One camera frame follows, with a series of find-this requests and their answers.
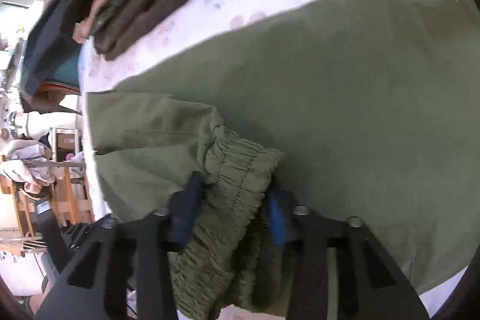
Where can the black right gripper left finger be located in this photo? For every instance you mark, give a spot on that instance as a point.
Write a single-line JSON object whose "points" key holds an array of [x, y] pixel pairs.
{"points": [[93, 285]]}

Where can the wooden chair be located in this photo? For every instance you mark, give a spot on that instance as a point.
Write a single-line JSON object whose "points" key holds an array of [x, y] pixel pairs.
{"points": [[52, 168]]}

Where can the olive green pants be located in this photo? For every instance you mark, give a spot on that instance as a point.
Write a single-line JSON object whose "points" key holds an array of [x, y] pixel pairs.
{"points": [[358, 107]]}

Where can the black plastic cover sheet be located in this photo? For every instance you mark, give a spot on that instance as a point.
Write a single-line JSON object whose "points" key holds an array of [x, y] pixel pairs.
{"points": [[51, 54]]}

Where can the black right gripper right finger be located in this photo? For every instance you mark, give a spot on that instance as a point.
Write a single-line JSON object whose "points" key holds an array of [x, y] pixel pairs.
{"points": [[342, 271]]}

